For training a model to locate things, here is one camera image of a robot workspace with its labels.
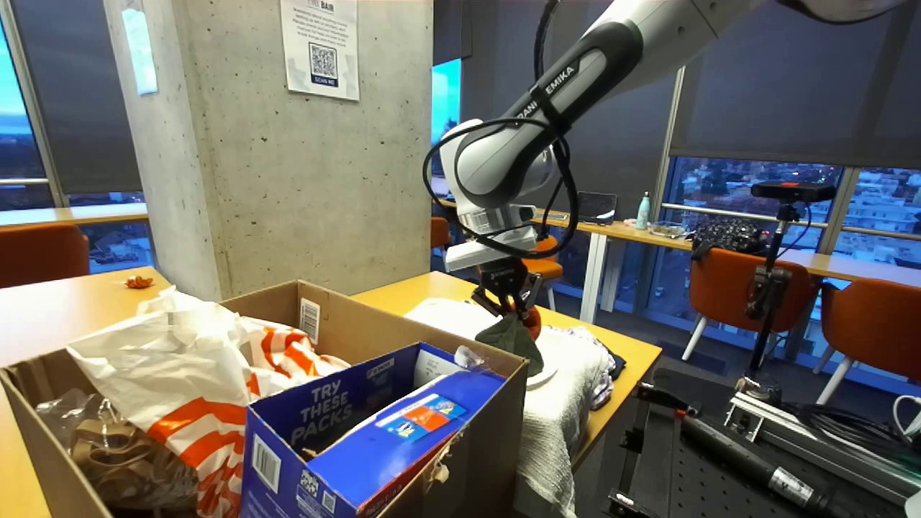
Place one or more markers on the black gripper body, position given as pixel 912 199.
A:
pixel 504 277

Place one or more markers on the orange radish with green leaves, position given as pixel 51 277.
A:
pixel 513 346

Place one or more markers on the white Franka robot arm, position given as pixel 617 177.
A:
pixel 576 88

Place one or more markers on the white plate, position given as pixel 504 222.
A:
pixel 545 372

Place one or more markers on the orange chair partly hidden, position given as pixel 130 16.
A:
pixel 438 241

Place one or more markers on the white cloth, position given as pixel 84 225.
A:
pixel 562 412

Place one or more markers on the brown cardboard box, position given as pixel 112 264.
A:
pixel 360 331

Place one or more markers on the teal sanitizer bottle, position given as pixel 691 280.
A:
pixel 643 208

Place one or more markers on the long wooden window counter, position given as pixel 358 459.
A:
pixel 671 234

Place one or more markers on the blue carton box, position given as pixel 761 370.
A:
pixel 379 435

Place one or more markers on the orange chair with white legs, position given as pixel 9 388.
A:
pixel 877 331
pixel 745 288

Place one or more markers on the black equipment on counter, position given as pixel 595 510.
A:
pixel 736 236

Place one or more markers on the black perforated mounting board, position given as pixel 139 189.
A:
pixel 709 471

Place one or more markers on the black cylinder with silver end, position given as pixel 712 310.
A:
pixel 749 461

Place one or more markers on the white poster with QR code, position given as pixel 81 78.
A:
pixel 320 47

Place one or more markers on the white and orange plastic bag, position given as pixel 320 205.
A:
pixel 182 376

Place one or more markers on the small orange object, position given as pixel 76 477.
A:
pixel 139 282

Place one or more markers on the crumpled brown clear bag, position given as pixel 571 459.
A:
pixel 117 451

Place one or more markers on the orange upholstered chair back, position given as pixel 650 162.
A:
pixel 42 254

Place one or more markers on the black camera tripod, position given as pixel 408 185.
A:
pixel 771 288

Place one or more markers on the black camera on tripod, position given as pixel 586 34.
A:
pixel 792 190

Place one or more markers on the silver aluminium rail bracket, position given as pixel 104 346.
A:
pixel 815 421

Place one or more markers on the small white wall sign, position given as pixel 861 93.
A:
pixel 139 49

